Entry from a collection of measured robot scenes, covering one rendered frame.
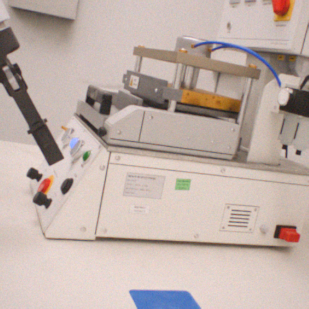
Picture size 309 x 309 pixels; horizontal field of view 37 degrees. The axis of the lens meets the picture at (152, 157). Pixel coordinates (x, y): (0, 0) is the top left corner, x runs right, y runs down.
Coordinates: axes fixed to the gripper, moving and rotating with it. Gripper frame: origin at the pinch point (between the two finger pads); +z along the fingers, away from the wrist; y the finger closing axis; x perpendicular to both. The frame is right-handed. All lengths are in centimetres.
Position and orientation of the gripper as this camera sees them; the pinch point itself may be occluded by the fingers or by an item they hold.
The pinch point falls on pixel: (47, 144)
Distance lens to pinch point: 81.9
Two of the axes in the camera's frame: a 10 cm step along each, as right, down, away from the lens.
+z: 3.8, 8.5, 3.7
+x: -8.7, 4.7, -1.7
